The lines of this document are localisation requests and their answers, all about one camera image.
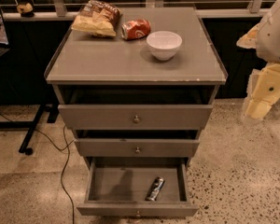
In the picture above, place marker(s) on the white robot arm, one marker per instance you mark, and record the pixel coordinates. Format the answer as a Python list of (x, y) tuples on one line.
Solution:
[(264, 38)]

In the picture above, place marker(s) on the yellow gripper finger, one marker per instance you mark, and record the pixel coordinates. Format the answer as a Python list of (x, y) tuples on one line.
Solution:
[(263, 91)]

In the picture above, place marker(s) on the dark redbull can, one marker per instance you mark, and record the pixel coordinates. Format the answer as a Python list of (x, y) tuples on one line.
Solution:
[(155, 189)]

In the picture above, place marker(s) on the yellow chip bag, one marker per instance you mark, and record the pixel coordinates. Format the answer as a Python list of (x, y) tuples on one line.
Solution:
[(97, 18)]

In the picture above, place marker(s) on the grey drawer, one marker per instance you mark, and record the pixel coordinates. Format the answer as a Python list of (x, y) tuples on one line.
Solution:
[(168, 109), (119, 186), (137, 143)]

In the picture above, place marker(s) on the grey top drawer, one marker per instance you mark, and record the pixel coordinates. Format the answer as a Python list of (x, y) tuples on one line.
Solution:
[(168, 109)]

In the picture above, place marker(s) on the grey bottom drawer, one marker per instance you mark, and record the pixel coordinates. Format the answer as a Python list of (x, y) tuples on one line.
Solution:
[(119, 186)]

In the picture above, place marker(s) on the grey middle drawer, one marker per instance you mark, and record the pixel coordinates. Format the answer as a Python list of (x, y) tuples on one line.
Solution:
[(137, 143)]

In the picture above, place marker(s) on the crushed orange soda can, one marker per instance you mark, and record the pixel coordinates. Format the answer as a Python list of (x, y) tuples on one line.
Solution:
[(135, 29)]

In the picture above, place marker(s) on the black desk leg frame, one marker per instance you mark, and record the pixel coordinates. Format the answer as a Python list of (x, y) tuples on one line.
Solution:
[(30, 126)]

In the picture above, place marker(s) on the small yellow object on ledge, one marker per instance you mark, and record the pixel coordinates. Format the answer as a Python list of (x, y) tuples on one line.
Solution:
[(25, 9)]

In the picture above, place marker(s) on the white ceramic bowl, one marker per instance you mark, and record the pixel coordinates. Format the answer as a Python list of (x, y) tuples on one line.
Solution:
[(164, 45)]

